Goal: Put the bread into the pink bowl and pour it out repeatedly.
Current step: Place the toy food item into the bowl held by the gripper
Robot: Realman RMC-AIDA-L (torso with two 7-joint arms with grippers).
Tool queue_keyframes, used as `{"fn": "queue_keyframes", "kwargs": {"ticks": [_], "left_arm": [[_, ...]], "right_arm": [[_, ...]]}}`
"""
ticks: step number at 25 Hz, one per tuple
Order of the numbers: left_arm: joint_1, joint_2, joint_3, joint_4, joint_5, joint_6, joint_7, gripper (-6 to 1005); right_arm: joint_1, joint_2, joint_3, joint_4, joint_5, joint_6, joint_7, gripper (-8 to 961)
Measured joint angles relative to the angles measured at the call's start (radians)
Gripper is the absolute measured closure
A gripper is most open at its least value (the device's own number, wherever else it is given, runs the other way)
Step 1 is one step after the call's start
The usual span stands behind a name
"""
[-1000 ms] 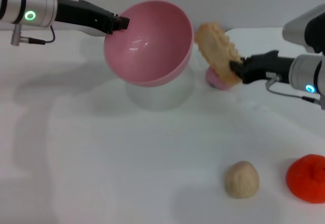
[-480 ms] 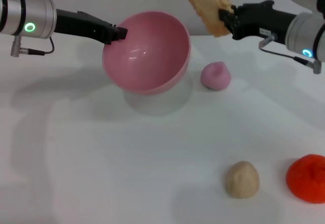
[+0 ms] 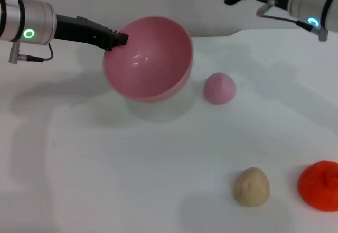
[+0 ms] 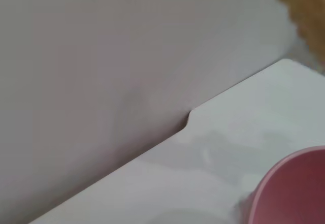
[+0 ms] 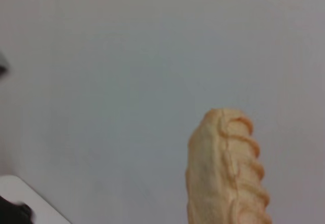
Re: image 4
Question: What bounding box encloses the pink plastic bowl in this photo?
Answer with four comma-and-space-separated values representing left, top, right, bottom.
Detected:
245, 145, 325, 224

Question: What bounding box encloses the ridged orange bread loaf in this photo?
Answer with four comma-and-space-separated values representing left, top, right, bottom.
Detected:
264, 0, 325, 66

